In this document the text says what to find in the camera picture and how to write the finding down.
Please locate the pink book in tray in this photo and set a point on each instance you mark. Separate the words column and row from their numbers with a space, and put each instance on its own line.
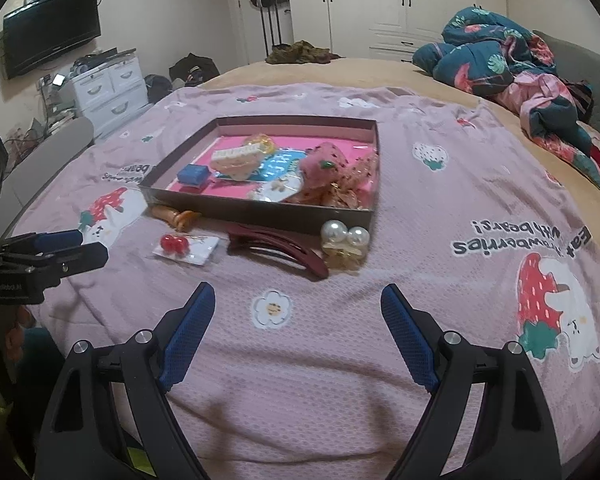
column 290, row 150

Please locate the pink bear print blanket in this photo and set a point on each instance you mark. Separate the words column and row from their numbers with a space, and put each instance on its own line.
column 297, row 379

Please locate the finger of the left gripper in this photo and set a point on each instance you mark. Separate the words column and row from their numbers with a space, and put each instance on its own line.
column 67, row 262
column 41, row 243

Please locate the floral teal pink quilt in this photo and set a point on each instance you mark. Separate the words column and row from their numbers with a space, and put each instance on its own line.
column 485, row 54

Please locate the white plastic drawer cabinet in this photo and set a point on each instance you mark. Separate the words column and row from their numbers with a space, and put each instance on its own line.
column 108, row 95

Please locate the large pearl hair clip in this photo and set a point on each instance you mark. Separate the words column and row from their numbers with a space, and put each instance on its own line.
column 344, row 248

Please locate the olive clothes on bed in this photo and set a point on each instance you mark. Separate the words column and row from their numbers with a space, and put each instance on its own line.
column 300, row 52

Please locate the yellow hoop earrings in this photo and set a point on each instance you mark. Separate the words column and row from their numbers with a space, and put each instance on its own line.
column 264, row 143

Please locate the dark shallow cardboard tray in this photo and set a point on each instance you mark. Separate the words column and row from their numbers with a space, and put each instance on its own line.
column 285, row 216

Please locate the small blue jewelry box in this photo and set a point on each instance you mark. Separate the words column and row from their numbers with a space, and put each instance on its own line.
column 194, row 175

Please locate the cream white hair claw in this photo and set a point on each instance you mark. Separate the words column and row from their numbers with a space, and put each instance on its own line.
column 237, row 163

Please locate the beige dotted mesh bow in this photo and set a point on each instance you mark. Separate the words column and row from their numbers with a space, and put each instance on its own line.
column 329, row 180

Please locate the white petal earrings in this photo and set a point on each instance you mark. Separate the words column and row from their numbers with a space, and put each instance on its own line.
column 277, row 190

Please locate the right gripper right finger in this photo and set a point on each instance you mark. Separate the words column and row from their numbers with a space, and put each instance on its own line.
column 514, row 436

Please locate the black wall television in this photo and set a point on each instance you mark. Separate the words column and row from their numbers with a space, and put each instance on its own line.
column 45, row 29

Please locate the dark red hair clip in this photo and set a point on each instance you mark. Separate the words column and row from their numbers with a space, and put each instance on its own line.
column 254, row 237

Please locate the white wardrobe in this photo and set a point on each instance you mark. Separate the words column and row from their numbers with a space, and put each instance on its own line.
column 385, row 29

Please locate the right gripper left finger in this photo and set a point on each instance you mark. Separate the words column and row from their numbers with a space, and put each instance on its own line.
column 81, row 436

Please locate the dark bag on floor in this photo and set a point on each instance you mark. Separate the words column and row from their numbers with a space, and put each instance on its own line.
column 192, row 71

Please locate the red cherry earrings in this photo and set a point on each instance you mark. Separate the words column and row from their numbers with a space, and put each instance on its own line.
column 190, row 249

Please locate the orange beige hair claw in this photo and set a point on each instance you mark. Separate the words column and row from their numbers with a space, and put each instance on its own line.
column 181, row 221

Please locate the grey chair back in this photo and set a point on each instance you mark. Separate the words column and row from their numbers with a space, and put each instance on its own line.
column 32, row 175

